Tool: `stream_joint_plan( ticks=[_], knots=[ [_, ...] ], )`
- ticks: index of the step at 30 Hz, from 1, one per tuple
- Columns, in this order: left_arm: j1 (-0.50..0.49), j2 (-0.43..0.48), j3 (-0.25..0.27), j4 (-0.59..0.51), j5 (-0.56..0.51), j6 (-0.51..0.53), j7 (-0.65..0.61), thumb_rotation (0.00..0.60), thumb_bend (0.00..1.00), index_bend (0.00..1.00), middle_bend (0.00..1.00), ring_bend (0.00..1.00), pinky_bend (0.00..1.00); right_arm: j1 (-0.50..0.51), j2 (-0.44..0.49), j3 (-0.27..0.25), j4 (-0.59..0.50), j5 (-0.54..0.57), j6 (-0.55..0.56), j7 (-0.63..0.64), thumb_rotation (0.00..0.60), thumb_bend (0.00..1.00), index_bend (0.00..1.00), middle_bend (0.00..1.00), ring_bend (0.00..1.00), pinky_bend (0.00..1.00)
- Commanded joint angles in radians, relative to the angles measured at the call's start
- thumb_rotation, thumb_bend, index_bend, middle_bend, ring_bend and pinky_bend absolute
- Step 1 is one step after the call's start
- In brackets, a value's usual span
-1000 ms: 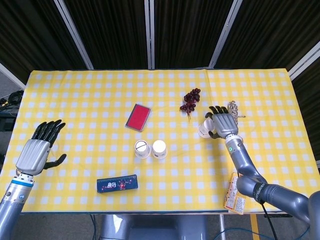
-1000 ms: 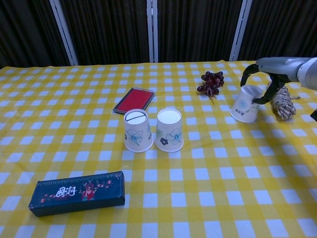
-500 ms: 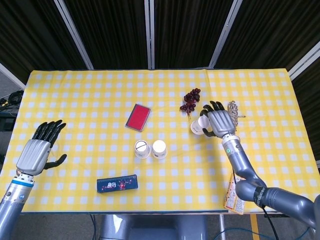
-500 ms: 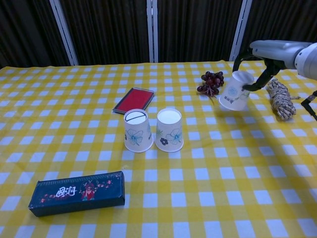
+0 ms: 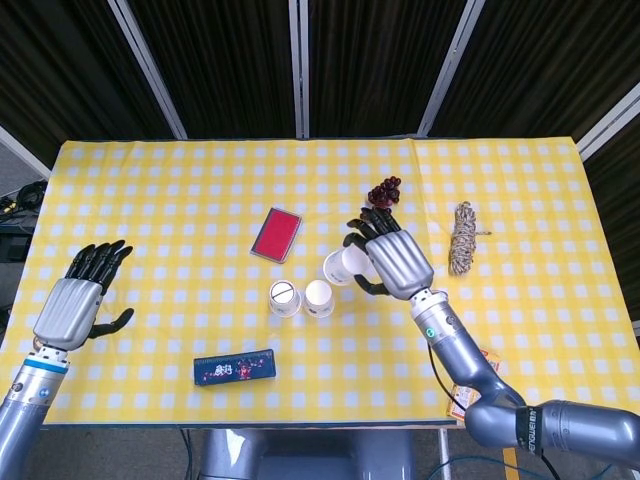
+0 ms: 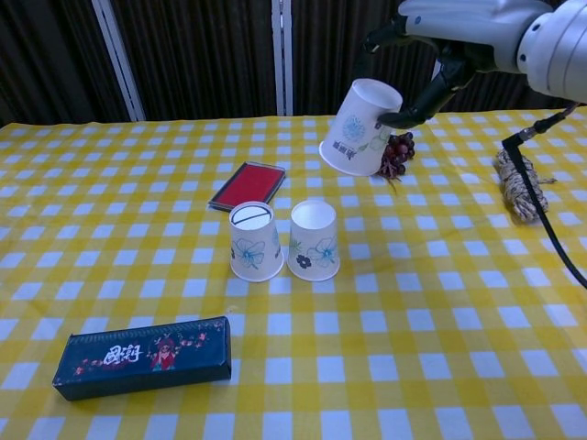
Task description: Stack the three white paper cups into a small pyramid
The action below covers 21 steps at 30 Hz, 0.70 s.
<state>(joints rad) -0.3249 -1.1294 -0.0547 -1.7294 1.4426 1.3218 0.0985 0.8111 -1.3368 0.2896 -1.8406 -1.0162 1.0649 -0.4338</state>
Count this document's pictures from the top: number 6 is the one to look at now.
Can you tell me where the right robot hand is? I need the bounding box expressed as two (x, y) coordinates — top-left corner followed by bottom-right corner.
(361, 0), (559, 129)

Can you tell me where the dark printed long box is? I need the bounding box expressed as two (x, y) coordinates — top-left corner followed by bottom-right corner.
(51, 315), (233, 402)

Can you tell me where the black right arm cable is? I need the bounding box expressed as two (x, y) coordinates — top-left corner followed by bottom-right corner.
(501, 101), (587, 290)

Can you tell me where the dark purple grape bunch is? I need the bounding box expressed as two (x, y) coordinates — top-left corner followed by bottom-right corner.
(376, 131), (416, 193)

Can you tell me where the paper cup with dark flower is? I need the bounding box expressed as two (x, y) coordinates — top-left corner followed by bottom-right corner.
(286, 199), (341, 282)

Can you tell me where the red ink pad case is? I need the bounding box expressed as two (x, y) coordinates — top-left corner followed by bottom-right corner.
(207, 161), (287, 214)

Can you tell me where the coiled speckled rope bundle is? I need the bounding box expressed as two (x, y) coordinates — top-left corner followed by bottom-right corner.
(493, 148), (558, 225)

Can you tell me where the paper cup with line mark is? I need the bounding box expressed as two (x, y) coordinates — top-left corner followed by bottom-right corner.
(228, 200), (285, 283)

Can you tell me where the paper cup with green print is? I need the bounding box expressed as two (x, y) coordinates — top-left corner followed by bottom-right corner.
(318, 78), (404, 178)

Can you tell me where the yellow checked tablecloth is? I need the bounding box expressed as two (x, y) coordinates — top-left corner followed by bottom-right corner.
(0, 104), (587, 440)

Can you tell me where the dark pleated curtain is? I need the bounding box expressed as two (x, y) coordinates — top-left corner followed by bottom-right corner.
(0, 0), (587, 127)

